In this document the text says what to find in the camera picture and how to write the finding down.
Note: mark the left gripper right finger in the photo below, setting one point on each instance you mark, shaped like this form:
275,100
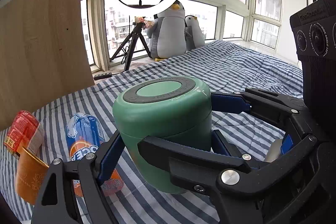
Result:
298,187

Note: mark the red printed cup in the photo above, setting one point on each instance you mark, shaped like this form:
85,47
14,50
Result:
25,132

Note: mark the black camera box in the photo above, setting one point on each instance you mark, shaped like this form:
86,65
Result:
314,32

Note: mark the black tripod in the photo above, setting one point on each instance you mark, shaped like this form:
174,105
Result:
132,38

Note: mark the striped blue white quilt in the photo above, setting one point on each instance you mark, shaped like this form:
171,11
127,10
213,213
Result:
224,66

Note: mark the large penguin plush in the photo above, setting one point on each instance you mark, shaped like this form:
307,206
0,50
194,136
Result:
167,34

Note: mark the wooden board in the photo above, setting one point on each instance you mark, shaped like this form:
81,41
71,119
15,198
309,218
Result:
43,55

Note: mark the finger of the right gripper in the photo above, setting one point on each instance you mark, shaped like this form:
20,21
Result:
220,145
229,103

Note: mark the green insulated cup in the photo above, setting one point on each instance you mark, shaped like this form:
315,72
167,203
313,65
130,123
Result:
177,109

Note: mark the black power strip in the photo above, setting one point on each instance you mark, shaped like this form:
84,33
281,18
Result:
102,76

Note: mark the brown paper cup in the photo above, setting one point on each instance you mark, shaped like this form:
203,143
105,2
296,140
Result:
31,172

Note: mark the small penguin plush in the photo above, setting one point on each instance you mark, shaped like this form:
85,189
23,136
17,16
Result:
193,34

